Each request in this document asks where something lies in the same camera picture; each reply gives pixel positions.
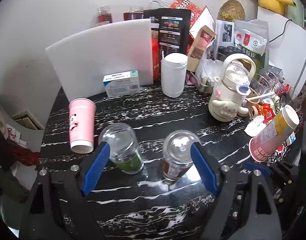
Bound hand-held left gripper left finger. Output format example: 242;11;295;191
19;141;111;240

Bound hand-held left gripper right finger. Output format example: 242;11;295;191
190;142;284;240

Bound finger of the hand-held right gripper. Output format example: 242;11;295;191
244;162;271;178
268;159;303;217

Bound pink and yellow paper cup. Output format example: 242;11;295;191
248;104;300;163

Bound clear plastic cup brown drink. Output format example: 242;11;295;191
161;130;201;180

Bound clear plastic cup green drink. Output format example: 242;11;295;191
98;123;144;175

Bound pink paper cup panda print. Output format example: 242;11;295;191
68;98;97;154

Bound clear glass cup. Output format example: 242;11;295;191
252;73;281;96

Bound white paper napkin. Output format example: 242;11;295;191
243;118;265;137

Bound red candy wrappers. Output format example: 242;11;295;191
257;102;277;124

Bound pink mug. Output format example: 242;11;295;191
242;89;261;117

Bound cream cartoon water bottle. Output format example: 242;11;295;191
208;53;257;123

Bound white spoon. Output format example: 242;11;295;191
246;91;276;101

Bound red cloth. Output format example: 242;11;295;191
5;127;41;167

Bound white and blue medicine box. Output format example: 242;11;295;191
103;70;141;98

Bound clear plastic bag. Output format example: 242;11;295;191
196;57;219;93

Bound white plastic canister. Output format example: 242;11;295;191
160;52;188;98

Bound white cutting board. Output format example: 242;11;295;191
45;18;155;103

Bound white refrigerator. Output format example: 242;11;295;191
256;6;306;98

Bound brown carton box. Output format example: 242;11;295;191
186;25;217;72

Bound orange packet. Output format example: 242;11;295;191
151;29;162;81

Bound silver and green food bag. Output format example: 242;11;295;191
232;19;270;73

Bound black and white printed bag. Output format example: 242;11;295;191
214;19;235;61

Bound black coffee bag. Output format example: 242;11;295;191
143;8;192;55

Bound glass jar red contents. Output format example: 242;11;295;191
95;5;113;27

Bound round woven mat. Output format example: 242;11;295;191
217;0;246;22

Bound glass jar dark contents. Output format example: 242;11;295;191
123;7;145;21

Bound red printed box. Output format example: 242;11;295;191
168;0;206;30

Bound pale green appliance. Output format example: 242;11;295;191
285;0;306;28

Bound black power cable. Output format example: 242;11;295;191
269;18;297;43

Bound white wire handles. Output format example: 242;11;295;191
151;0;179;8

